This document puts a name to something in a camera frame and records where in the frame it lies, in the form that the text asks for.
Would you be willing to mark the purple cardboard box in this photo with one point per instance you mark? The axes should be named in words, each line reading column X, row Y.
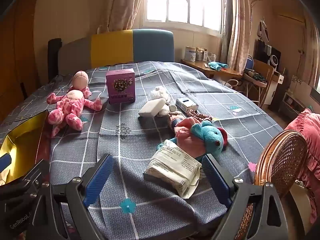
column 121, row 87

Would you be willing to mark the gold lined box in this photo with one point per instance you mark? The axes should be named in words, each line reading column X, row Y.
column 23, row 140

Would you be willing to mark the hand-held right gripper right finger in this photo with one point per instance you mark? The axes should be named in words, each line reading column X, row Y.
column 216, row 182

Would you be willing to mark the white cabinet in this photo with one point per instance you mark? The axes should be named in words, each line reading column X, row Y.
column 275, row 87

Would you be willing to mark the blue plush toy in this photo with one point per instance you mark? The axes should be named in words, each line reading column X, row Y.
column 216, row 65

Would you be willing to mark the wooden board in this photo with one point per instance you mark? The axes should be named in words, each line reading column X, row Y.
column 265, row 67

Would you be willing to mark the white metal folding chair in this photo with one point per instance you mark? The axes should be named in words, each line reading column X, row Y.
column 255, row 80

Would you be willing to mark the white soft block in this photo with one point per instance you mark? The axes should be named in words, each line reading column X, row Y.
column 152, row 107

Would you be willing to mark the white printed paper bag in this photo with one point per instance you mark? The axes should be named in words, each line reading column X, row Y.
column 298, row 83

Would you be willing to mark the white plastic packet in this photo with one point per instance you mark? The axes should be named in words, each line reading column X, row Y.
column 172, row 167

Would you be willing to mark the window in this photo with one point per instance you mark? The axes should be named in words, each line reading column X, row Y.
column 182, row 2

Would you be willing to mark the low storage shelf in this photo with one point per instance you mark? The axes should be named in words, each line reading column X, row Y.
column 292, row 105

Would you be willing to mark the brown hair scrunchie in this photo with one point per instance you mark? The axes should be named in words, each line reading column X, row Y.
column 200, row 116

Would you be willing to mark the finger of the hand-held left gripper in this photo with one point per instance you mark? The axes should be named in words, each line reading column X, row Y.
column 5, row 160
column 35, row 175

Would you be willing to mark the blue plush elephant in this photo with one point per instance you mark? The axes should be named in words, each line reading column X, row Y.
column 208, row 135

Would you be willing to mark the wooden desk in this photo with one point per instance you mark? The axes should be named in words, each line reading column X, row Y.
column 197, row 66

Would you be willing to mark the small tissue pack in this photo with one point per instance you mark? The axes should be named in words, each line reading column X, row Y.
column 186, row 104

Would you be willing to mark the black panel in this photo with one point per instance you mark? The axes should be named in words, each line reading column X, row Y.
column 54, row 57

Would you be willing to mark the white round fan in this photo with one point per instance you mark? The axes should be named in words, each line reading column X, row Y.
column 273, row 60

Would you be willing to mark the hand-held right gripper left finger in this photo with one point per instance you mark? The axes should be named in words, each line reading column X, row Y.
column 98, row 180

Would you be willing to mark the black monitor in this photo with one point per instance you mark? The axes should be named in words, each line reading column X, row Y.
column 261, row 50

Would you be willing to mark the beige patterned curtain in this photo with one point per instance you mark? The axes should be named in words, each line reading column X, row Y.
column 237, row 22
column 122, row 5

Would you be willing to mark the white rabbit doll pink dress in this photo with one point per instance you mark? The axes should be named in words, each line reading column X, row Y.
column 186, row 128

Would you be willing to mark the grey yellow blue headboard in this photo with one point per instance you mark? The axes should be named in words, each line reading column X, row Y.
column 112, row 47

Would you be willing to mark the brown wicker chair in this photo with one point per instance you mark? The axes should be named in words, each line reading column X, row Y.
column 282, row 160

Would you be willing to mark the white tin can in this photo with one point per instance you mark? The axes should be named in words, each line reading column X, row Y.
column 190, row 53

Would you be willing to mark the pink spotted plush toy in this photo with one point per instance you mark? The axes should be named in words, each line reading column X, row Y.
column 72, row 105

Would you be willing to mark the pink ruffled cloth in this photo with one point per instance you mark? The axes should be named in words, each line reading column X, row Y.
column 310, row 142

